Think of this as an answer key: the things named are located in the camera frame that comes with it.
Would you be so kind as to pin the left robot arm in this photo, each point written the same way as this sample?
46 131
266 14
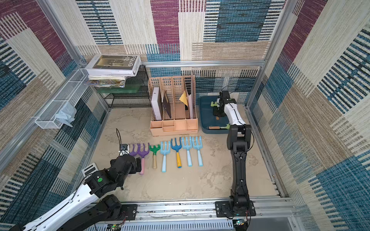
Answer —
92 202

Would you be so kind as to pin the white calculator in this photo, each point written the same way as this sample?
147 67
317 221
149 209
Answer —
90 169

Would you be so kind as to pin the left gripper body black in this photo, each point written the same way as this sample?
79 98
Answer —
132 170

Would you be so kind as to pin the white wire wall basket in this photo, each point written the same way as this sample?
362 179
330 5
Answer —
69 94

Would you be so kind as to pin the purple rake pink handle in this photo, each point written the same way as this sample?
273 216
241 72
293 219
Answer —
133 149
143 150

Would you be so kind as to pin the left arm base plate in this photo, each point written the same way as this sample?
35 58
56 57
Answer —
128 212

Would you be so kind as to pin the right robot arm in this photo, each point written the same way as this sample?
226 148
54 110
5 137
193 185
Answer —
238 143

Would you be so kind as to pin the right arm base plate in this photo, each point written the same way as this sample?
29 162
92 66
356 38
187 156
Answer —
225 210

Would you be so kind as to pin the light blue fork white handle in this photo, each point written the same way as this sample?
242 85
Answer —
197 144

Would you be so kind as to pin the white grey book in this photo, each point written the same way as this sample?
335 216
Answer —
156 103

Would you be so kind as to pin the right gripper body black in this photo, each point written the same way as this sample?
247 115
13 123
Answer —
218 109

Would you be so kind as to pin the green rake wooden handle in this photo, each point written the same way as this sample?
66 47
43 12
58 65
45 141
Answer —
154 149

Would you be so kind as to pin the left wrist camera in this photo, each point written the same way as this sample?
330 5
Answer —
123 149

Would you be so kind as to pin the lime fork wooden handle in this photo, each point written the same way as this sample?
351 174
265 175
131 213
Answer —
214 104

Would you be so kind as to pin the light blue rake white handle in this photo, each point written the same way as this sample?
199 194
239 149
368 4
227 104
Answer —
187 144

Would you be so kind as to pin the dark navy notebook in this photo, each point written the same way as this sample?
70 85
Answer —
166 104

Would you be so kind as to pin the lime cultivator wooden handle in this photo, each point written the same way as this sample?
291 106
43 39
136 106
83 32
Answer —
226 127

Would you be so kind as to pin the teal plastic storage box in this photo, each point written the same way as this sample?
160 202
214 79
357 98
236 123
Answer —
207 117

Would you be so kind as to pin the crumpled plastic bag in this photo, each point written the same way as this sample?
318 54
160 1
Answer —
67 114

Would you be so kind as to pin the stack of magazines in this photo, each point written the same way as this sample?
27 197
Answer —
105 82

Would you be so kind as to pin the large light blue rake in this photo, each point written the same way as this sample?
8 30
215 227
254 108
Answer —
165 150

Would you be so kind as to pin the black mesh shelf rack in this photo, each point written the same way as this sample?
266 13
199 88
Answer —
131 100

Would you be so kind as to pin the white folio book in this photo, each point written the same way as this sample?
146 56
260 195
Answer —
114 65

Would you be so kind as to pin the blue tool yellow handle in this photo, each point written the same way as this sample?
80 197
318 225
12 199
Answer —
175 146

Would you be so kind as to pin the green folder on shelf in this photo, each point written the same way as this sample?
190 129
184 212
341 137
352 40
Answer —
128 89

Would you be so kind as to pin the pink plastic desk organizer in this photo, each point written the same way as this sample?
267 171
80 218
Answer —
180 123

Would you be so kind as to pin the yellow paper folder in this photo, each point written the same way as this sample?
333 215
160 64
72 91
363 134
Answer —
184 98

